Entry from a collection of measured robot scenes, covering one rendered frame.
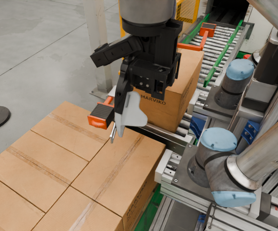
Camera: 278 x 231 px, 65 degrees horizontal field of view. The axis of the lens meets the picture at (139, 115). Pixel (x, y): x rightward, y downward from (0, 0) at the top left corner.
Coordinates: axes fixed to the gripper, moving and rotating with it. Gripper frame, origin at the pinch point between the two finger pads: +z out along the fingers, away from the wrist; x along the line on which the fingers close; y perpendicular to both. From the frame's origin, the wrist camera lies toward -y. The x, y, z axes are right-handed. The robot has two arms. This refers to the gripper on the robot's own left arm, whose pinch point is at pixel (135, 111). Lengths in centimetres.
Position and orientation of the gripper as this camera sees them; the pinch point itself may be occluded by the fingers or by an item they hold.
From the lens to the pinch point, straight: 46.4
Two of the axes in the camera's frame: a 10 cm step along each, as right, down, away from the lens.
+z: 0.0, 7.0, 7.1
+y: 9.0, 3.2, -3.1
